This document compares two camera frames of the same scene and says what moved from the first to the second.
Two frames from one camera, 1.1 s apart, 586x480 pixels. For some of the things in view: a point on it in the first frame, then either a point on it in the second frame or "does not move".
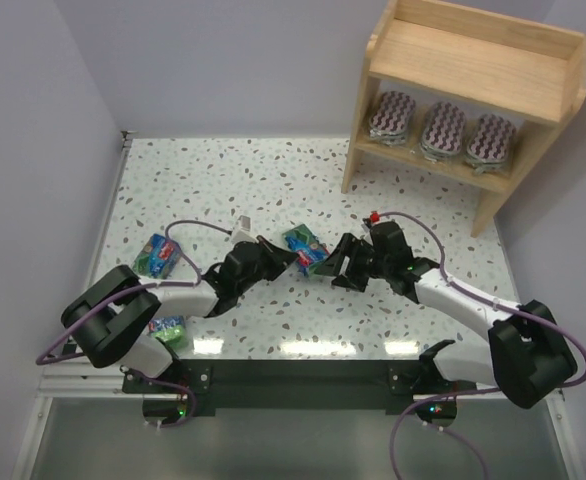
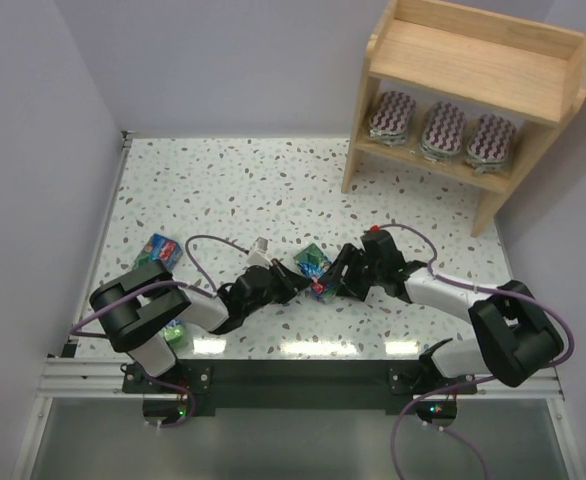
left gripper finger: (276, 258) -> (289, 282)
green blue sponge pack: (308, 246) -> (314, 263)
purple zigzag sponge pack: (490, 143) does not move
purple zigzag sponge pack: (392, 111) does not move
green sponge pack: (172, 329) does not move
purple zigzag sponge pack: (443, 133) does not move
